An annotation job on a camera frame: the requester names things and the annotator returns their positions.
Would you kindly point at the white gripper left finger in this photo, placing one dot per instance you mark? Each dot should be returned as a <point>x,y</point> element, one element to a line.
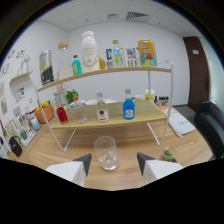
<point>70,170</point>

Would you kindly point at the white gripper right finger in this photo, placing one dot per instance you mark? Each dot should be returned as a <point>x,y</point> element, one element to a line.
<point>156,168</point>

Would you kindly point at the glass jar of mint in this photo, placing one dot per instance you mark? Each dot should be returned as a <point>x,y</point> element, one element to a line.
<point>169,155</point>

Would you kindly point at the clear bottle red label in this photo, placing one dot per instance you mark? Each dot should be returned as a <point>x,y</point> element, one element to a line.
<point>102,111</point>

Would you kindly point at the black and silver can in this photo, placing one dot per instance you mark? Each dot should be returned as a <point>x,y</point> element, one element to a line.
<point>46,68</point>

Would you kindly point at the small teal cup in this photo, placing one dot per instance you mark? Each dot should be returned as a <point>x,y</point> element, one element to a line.
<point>23,134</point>

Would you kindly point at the yellow and red cup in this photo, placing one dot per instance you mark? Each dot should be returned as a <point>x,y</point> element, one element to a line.
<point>150,95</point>

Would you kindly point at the clear drinking glass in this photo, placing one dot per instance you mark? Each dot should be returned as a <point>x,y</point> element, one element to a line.
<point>106,153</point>

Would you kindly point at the white notebook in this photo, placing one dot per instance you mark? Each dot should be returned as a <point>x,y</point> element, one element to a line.
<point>181,123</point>

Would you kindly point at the white kitchen scale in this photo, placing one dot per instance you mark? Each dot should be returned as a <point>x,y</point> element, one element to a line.
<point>28,137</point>

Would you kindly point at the red liquid bottle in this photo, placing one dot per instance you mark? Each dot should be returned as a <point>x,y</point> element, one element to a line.
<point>62,113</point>

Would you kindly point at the white and blue bottle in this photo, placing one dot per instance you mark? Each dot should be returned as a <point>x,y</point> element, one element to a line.
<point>35,124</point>

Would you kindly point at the two-tier wooden shelf rack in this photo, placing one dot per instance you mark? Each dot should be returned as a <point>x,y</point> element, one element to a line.
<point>146,111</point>

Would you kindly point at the black bag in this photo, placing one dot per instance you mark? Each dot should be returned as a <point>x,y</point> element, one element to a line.
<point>15,146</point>

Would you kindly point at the orange printed booklet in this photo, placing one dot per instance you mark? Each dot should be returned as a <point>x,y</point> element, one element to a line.
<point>166,108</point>

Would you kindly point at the orange storage basket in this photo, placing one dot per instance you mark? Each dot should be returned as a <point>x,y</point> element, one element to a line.
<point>44,113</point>

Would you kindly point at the blue liquid bottle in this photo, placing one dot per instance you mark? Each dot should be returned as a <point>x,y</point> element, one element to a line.
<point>128,108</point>

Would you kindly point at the white desktop device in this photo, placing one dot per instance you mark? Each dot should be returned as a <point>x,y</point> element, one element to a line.
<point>22,121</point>

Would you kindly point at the row of small dark bottles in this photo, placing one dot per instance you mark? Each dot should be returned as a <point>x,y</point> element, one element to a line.
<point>161,100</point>

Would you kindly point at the black chair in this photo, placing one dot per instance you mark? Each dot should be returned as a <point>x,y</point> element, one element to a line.
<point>211,126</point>

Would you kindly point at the blue rimmed bowl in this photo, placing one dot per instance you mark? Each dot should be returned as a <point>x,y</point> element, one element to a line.
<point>81,101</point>

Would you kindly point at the white bowl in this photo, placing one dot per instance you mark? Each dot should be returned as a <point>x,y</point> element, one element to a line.
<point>91,102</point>

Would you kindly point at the white kitchen appliance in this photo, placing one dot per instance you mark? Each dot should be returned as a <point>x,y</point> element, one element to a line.
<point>30,108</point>

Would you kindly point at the small potted green plant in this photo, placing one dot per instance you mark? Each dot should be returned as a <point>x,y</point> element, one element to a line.
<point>71,96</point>

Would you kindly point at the white plate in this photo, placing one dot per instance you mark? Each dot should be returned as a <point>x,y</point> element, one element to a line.
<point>111,100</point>

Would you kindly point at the dark brown door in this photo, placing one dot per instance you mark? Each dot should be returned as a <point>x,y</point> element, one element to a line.
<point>196,73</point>

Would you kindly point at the teal liquid bottle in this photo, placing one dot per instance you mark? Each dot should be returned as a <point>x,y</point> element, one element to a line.
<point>76,66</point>

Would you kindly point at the glass jar with cork lid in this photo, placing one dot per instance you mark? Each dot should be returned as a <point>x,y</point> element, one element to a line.
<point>63,60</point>

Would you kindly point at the red and white box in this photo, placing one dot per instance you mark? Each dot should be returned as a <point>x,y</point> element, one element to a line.
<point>131,57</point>

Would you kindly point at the yellow cartoon snack can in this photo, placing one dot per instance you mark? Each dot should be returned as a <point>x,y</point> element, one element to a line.
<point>147,53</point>

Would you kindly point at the clear bottle green cap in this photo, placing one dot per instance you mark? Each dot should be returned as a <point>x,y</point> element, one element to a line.
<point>118,56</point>

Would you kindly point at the blue printed box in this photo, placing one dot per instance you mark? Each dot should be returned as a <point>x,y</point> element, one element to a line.
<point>109,58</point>

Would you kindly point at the large white milk bottle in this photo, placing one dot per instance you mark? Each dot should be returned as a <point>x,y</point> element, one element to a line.
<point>90,51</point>

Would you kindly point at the ceiling air vent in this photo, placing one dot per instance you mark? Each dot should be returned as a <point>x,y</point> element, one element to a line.
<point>137,15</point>

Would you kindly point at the ceiling light fixture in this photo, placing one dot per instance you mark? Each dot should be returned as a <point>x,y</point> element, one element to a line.
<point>112,15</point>

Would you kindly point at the grey wall socket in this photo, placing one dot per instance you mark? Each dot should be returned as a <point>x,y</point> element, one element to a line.
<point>16,111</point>

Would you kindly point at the wall photo cluster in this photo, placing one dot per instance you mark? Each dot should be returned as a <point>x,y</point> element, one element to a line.
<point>19,94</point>

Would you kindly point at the wooden wall shelf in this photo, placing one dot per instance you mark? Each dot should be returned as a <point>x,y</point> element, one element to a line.
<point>20,76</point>

